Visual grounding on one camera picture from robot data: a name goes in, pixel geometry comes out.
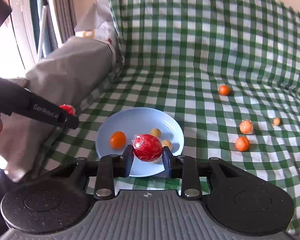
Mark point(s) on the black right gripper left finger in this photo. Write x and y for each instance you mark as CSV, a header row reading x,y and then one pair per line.
x,y
105,170

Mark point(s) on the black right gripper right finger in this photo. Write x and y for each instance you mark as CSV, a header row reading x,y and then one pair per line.
x,y
189,169

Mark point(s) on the plastic-wrapped red fruit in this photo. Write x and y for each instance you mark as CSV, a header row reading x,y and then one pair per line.
x,y
146,147

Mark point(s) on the small red fruit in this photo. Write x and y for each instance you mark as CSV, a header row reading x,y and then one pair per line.
x,y
68,108

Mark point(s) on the green-brown kiwi fruit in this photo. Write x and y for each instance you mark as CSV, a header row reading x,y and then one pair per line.
x,y
167,143

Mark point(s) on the orange fruit on plate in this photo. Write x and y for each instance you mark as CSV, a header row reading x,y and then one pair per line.
x,y
117,140

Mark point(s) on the beige fruit on plate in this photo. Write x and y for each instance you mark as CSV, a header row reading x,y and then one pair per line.
x,y
155,132

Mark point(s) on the large orange fruit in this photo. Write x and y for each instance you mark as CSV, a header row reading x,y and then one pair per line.
x,y
242,144

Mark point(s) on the grey sofa armrest cover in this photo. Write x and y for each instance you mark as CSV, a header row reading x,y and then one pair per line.
x,y
74,74

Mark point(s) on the plastic-wrapped orange fruit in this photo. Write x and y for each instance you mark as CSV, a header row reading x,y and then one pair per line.
x,y
246,127

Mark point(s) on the small orange tangerine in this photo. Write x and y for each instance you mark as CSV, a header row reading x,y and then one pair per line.
x,y
224,90

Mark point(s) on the grey vacuum cleaner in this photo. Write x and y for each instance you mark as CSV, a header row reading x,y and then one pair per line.
x,y
44,42

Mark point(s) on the small beige round fruit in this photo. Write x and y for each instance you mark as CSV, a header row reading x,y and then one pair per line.
x,y
276,121

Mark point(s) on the green white checkered cloth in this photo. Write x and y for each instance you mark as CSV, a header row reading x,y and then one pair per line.
x,y
177,54

